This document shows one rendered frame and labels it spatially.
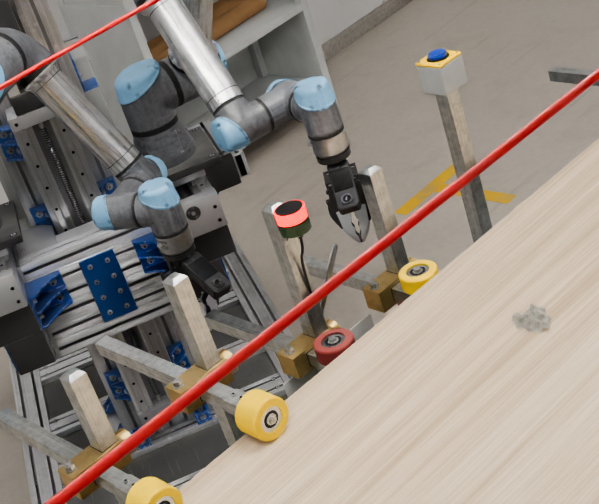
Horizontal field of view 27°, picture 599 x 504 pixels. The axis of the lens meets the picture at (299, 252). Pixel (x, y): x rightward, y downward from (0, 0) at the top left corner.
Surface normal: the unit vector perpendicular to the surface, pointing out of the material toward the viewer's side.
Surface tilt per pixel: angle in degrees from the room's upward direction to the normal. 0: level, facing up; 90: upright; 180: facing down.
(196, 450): 0
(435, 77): 90
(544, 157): 0
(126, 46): 90
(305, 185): 0
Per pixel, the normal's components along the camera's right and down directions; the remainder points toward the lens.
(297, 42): -0.66, 0.53
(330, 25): 0.70, 0.16
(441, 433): -0.29, -0.83
